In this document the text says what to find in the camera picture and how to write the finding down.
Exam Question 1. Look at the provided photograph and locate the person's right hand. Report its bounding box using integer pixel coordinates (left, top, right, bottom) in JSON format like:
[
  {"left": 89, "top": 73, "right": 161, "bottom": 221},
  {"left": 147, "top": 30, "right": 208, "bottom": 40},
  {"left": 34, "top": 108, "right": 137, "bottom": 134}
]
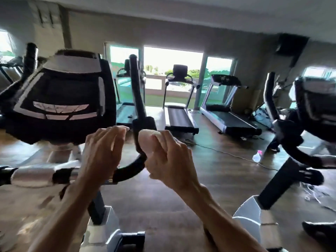
[{"left": 144, "top": 130, "right": 200, "bottom": 194}]

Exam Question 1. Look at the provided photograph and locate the person's left hand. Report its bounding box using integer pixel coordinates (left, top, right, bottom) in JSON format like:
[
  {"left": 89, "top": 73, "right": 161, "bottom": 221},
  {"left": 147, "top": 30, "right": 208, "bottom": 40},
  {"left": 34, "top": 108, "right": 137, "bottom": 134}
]
[{"left": 77, "top": 125, "right": 131, "bottom": 192}]

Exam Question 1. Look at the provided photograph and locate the pale pink cleaning cloth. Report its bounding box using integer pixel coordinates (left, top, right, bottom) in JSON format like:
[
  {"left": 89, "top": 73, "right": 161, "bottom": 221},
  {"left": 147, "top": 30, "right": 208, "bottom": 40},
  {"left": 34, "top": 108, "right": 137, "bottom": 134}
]
[{"left": 138, "top": 129, "right": 168, "bottom": 158}]

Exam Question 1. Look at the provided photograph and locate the person's left forearm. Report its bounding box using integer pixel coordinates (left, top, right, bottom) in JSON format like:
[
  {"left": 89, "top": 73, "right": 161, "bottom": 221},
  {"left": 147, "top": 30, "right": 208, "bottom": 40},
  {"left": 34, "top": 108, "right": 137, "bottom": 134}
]
[{"left": 27, "top": 178, "right": 105, "bottom": 252}]

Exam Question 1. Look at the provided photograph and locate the person's right forearm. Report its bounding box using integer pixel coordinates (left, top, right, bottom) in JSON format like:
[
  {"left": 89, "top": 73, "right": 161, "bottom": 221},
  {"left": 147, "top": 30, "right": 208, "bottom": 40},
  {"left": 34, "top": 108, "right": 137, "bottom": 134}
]
[{"left": 175, "top": 181, "right": 269, "bottom": 252}]

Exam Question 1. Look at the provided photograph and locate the black silver elliptical machine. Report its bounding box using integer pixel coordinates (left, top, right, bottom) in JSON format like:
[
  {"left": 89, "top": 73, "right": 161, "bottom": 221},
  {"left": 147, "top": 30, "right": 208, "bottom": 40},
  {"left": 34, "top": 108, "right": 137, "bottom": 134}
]
[
  {"left": 232, "top": 72, "right": 336, "bottom": 252},
  {"left": 0, "top": 43, "right": 158, "bottom": 252}
]

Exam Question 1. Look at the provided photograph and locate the silver black treadmill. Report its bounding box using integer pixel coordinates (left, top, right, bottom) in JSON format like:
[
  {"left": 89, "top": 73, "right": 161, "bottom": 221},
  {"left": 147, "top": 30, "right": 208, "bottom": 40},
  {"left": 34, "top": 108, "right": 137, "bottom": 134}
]
[{"left": 200, "top": 74, "right": 263, "bottom": 137}]

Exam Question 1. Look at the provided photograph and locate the large glass window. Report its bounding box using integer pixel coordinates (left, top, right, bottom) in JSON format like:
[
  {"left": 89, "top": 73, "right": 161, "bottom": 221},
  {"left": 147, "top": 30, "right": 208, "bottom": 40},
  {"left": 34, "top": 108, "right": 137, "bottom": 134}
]
[{"left": 104, "top": 42, "right": 236, "bottom": 109}]

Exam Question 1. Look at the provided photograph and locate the blue grey bag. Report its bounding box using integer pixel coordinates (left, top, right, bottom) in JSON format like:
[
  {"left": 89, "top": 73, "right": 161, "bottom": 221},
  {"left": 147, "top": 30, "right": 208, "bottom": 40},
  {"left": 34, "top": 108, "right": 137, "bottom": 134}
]
[{"left": 253, "top": 105, "right": 274, "bottom": 129}]

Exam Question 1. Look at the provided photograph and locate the small side window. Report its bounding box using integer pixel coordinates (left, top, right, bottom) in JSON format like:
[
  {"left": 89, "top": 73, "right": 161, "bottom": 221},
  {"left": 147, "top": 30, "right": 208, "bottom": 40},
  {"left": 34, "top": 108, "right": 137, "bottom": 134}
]
[
  {"left": 0, "top": 30, "right": 16, "bottom": 63},
  {"left": 302, "top": 66, "right": 336, "bottom": 79}
]

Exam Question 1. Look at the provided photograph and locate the thin floor cable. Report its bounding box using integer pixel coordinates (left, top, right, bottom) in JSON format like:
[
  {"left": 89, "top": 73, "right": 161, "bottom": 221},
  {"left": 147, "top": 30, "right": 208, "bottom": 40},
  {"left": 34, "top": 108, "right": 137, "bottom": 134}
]
[{"left": 183, "top": 140, "right": 279, "bottom": 171}]

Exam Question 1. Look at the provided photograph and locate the black wall speaker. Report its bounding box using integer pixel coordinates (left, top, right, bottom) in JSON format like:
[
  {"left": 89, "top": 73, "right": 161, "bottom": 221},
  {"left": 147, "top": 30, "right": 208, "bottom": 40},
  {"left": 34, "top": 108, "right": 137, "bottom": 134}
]
[{"left": 275, "top": 33, "right": 310, "bottom": 57}]

